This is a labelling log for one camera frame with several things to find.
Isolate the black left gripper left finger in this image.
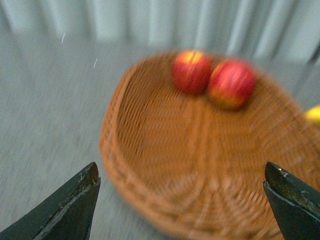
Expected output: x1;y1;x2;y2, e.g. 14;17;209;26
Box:
0;162;101;240

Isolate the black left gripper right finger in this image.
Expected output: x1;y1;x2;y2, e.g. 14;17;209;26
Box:
263;162;320;240

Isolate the yellow banana front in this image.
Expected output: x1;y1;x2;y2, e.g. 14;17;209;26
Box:
304;105;320;126

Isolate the brown wicker basket left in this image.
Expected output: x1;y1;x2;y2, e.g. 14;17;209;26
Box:
99;51;320;240

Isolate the dark red apple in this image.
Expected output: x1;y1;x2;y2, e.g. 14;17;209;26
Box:
207;58;258;110

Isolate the red apple with yellow top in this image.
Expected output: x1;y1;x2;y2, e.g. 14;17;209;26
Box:
171;50;212;96

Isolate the white pleated curtain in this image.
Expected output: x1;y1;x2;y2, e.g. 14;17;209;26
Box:
0;0;320;62

